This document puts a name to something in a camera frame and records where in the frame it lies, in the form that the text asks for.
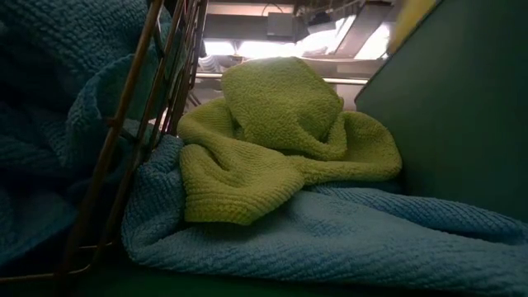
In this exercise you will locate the green microfiber towel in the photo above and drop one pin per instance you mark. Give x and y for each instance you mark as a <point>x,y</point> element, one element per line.
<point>268,123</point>

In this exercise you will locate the teal plastic bin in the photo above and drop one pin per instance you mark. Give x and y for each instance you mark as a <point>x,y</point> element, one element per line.
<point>453,123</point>

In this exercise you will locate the slanted ceiling light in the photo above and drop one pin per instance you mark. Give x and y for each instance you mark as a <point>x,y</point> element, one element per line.
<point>373,41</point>

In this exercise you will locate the grey ceiling box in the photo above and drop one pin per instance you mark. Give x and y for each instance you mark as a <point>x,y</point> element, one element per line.
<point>284,26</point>

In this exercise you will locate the long ceiling light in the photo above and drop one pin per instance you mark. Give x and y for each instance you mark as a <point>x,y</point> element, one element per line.
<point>264,48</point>

